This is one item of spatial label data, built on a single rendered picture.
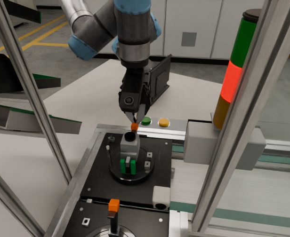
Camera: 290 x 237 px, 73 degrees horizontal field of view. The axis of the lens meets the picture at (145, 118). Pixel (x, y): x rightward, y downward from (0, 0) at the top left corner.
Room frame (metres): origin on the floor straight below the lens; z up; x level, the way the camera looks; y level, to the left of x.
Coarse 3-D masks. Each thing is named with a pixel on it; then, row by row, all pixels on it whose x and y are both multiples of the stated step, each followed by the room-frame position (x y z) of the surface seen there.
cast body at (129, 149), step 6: (132, 132) 0.39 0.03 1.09; (126, 138) 0.37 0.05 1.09; (132, 138) 0.37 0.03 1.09; (138, 138) 0.38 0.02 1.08; (126, 144) 0.35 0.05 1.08; (132, 144) 0.35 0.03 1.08; (138, 144) 0.38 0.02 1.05; (126, 150) 0.35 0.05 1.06; (132, 150) 0.35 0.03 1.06; (138, 150) 0.37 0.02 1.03; (126, 156) 0.35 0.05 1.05; (132, 156) 0.34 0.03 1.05; (126, 162) 0.33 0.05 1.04
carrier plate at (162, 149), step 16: (112, 144) 0.46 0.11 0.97; (144, 144) 0.46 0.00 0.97; (160, 144) 0.46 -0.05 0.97; (96, 160) 0.39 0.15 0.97; (160, 160) 0.39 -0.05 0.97; (96, 176) 0.33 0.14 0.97; (112, 176) 0.33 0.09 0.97; (160, 176) 0.33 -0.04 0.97; (96, 192) 0.28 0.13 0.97; (112, 192) 0.28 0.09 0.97; (128, 192) 0.28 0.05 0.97; (144, 192) 0.28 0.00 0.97
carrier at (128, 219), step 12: (84, 204) 0.25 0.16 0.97; (96, 204) 0.25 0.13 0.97; (72, 216) 0.22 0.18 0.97; (84, 216) 0.22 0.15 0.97; (96, 216) 0.22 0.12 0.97; (120, 216) 0.22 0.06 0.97; (132, 216) 0.22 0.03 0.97; (144, 216) 0.22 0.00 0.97; (156, 216) 0.22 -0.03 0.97; (168, 216) 0.22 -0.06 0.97; (72, 228) 0.19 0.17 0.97; (84, 228) 0.19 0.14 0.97; (96, 228) 0.19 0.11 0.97; (108, 228) 0.18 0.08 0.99; (120, 228) 0.18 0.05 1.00; (132, 228) 0.19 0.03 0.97; (144, 228) 0.19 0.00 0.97; (156, 228) 0.19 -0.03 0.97; (168, 228) 0.19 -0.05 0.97
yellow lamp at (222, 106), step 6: (222, 102) 0.23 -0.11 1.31; (228, 102) 0.22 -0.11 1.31; (216, 108) 0.24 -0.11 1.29; (222, 108) 0.22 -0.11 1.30; (228, 108) 0.22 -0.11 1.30; (216, 114) 0.23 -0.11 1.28; (222, 114) 0.22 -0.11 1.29; (216, 120) 0.23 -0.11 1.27; (222, 120) 0.22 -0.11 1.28; (222, 126) 0.22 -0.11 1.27
